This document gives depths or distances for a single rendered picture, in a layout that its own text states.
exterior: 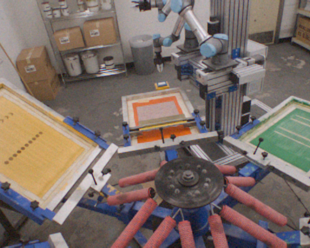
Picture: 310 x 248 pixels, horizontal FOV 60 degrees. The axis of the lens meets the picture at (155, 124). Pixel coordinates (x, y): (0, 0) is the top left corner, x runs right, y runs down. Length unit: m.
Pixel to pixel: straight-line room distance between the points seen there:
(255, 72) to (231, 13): 0.53
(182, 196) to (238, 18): 1.78
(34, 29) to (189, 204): 4.97
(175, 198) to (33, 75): 4.12
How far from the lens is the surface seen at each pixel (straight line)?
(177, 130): 2.05
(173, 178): 1.20
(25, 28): 5.71
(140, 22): 5.49
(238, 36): 2.58
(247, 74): 2.37
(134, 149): 1.80
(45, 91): 5.07
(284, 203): 2.90
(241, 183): 1.42
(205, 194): 1.14
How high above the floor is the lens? 2.18
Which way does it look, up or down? 35 degrees down
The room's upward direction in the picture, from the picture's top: 8 degrees counter-clockwise
